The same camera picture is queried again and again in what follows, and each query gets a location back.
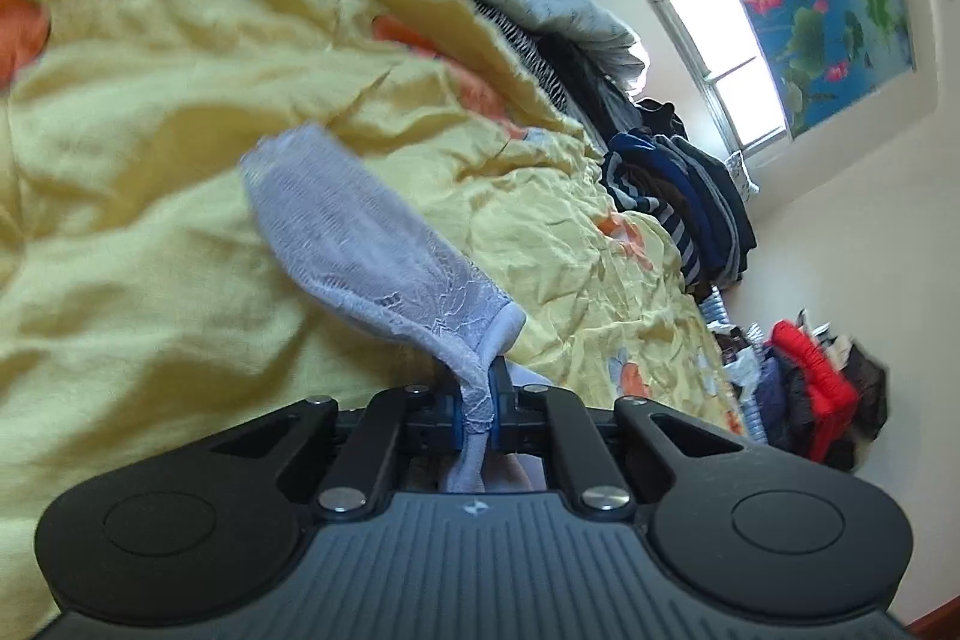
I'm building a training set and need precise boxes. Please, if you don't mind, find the lotus print curtain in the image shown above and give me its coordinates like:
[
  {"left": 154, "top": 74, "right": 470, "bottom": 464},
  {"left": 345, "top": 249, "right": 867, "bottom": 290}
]
[{"left": 712, "top": 0, "right": 920, "bottom": 140}]

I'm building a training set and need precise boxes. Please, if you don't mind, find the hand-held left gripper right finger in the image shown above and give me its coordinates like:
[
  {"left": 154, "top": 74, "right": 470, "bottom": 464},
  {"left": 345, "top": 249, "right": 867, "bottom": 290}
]
[{"left": 490, "top": 359, "right": 745, "bottom": 522}]

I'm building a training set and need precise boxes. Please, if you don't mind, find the window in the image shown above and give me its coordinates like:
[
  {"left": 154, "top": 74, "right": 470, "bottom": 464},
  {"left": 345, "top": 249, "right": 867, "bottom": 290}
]
[{"left": 646, "top": 0, "right": 796, "bottom": 159}]

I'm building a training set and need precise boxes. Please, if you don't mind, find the black clothes heap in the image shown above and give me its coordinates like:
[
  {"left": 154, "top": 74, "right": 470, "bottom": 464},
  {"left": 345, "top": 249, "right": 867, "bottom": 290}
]
[{"left": 538, "top": 32, "right": 647, "bottom": 148}]

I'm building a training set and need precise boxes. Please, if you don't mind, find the pile of dark folded clothes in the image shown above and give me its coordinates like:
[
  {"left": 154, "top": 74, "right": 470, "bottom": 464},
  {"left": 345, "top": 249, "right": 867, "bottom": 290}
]
[{"left": 600, "top": 126, "right": 760, "bottom": 305}]

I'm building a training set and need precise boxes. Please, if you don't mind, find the black white striped cloth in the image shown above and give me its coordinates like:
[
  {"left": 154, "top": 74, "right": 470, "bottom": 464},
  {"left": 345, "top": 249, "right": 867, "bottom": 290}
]
[{"left": 477, "top": 1, "right": 580, "bottom": 118}]

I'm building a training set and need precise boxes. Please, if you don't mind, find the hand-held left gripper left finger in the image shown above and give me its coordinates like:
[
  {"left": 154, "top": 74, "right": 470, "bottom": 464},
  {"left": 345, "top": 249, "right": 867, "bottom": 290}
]
[{"left": 210, "top": 383, "right": 462, "bottom": 521}]

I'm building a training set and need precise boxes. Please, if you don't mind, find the floral cushion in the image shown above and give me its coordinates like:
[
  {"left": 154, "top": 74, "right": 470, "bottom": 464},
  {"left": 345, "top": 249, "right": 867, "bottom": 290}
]
[{"left": 723, "top": 149, "right": 760, "bottom": 203}]

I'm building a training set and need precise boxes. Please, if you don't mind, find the black garment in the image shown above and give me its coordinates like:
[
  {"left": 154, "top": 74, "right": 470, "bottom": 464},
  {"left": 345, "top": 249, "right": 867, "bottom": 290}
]
[{"left": 634, "top": 96, "right": 688, "bottom": 140}]

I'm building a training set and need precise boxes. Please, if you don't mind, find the heap of mixed clothes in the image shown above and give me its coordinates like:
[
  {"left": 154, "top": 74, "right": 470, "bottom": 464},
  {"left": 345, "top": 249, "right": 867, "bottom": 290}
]
[{"left": 711, "top": 308, "right": 890, "bottom": 473}]

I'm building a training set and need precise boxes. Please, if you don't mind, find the red jacket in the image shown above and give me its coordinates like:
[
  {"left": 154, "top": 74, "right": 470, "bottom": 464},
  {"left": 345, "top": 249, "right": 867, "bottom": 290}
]
[{"left": 771, "top": 320, "right": 860, "bottom": 455}]

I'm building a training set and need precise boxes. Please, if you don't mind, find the yellow floral bedsheet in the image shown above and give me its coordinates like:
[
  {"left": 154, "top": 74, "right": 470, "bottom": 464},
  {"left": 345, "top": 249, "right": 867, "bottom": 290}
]
[{"left": 0, "top": 0, "right": 751, "bottom": 536}]

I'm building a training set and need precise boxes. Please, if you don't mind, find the lavender lace underwear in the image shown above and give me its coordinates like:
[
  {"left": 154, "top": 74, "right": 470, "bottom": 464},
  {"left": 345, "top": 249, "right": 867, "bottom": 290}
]
[{"left": 238, "top": 122, "right": 552, "bottom": 498}]

